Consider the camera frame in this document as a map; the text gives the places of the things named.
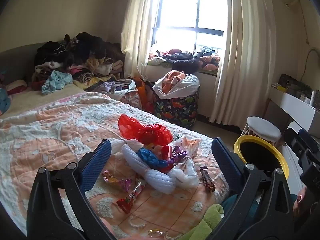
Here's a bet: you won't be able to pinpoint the black framed window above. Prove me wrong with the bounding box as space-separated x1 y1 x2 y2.
152 0 228 53

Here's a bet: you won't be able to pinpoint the orange clothes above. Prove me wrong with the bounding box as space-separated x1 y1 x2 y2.
161 70 187 94

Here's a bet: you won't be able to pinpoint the cream curtain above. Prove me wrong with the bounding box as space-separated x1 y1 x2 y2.
209 0 276 130
121 0 161 80

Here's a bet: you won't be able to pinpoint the orange patterned pillow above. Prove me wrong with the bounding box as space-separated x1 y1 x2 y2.
120 90 144 110

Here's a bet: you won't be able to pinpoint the white desk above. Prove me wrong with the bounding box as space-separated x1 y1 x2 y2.
268 82 320 137

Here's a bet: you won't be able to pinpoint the dinosaur print laundry basket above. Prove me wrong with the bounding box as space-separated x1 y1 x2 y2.
153 87 200 130

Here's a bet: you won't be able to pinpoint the white foam wrap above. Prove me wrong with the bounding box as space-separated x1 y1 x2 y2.
121 144 177 195

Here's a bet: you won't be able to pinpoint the clear candy wrapper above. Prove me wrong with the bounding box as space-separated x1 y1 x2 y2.
148 229 171 238

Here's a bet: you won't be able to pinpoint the yellow rimmed black trash bin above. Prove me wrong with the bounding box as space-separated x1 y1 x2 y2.
234 135 290 180

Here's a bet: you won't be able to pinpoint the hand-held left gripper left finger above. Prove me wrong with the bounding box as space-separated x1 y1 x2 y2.
26 139 118 240

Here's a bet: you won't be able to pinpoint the person's right hand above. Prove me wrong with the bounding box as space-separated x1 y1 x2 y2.
292 187 309 221

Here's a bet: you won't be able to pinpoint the light blue garment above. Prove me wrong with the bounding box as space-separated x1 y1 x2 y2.
41 70 73 94

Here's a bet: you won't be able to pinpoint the heap of colourful clothes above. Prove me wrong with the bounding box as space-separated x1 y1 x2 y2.
149 45 222 73

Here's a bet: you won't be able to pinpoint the brown candy bar wrapper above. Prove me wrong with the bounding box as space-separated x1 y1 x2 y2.
199 166 216 193

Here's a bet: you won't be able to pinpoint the white wire frame stool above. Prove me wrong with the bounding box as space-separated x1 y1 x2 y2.
241 116 283 148

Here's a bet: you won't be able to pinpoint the red cloth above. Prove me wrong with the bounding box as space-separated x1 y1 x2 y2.
6 79 27 95

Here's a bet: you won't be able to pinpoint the pile of dark clothes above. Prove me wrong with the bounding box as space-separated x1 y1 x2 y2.
31 32 125 90

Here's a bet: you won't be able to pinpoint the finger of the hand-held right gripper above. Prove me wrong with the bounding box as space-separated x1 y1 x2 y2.
284 128 313 157

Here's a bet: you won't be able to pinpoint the large white plastic bag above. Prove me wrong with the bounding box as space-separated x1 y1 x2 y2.
152 71 200 99

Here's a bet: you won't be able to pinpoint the peach and white quilted blanket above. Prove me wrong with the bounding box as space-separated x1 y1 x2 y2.
0 90 230 240

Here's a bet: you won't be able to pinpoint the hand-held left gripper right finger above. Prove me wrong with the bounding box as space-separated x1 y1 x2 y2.
210 137 296 240

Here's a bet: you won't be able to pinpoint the purple foil wrapper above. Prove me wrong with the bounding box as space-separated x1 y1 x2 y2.
169 145 188 166

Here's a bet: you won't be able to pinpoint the red plastic bag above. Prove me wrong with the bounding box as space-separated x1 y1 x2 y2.
118 114 173 147

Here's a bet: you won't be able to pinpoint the red snack wrapper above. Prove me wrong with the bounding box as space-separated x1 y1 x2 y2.
116 180 147 214

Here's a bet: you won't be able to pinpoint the blue plastic bag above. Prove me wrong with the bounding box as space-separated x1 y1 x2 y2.
136 148 173 173

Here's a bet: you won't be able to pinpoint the wall cable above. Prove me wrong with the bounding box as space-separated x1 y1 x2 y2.
299 47 318 81

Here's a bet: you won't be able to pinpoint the blue patterned cloth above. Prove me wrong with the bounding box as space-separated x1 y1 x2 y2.
0 87 12 116

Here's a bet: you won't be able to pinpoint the grey bed headboard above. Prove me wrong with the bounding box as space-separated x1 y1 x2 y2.
0 42 54 81

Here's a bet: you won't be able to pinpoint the teal pants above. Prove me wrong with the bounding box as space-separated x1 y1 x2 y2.
221 194 250 222

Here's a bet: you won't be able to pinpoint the pink foil candy wrapper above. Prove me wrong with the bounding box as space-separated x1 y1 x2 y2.
102 170 133 193

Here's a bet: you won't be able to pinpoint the green garment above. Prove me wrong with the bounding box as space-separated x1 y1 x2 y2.
175 203 225 240

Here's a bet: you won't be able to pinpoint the white plastic bag orange print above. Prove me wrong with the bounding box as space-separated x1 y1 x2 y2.
172 135 203 188

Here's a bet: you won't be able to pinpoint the camouflage bag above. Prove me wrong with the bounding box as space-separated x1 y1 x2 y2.
278 74 313 96

